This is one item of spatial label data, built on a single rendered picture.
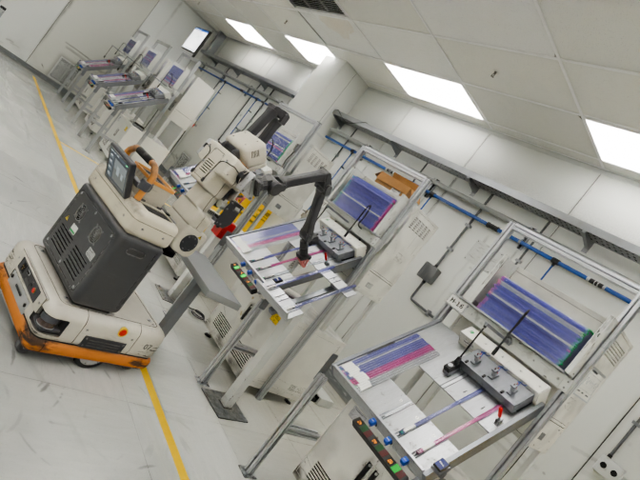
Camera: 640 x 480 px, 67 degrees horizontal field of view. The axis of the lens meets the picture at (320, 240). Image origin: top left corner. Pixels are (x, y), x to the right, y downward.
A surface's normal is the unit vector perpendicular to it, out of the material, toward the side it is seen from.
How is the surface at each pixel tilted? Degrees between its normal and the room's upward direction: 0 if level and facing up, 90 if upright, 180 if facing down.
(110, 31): 90
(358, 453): 90
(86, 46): 90
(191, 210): 82
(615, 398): 90
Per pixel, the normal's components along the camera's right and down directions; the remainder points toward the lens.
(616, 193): -0.61, -0.43
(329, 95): 0.51, 0.44
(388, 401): 0.01, -0.86
